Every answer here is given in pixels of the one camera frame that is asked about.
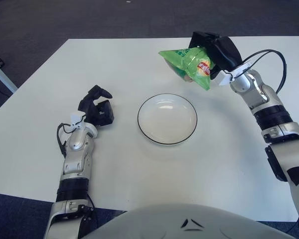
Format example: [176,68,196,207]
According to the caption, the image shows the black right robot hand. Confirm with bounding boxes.
[188,31,243,78]

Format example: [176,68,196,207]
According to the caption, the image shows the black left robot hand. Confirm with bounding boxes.
[77,85,115,126]

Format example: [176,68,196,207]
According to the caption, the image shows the green chips snack bag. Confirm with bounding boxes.
[158,47,213,92]

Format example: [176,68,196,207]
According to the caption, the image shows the white plate black rim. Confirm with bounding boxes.
[137,93,198,146]

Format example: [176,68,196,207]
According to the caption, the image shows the white left wrist connector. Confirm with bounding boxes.
[69,113,87,129]

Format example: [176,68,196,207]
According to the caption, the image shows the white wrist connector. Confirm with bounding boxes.
[211,62,252,87]
[69,113,87,129]

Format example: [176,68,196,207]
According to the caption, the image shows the white right wrist connector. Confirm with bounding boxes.
[211,62,252,87]

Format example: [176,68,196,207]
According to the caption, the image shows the grey robot torso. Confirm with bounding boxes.
[86,203,297,239]

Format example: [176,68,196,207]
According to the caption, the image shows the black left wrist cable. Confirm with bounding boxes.
[56,116,87,157]

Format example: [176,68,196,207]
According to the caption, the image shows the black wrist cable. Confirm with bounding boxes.
[56,116,87,157]
[240,49,288,94]

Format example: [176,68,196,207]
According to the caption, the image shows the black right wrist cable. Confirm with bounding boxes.
[240,49,288,94]

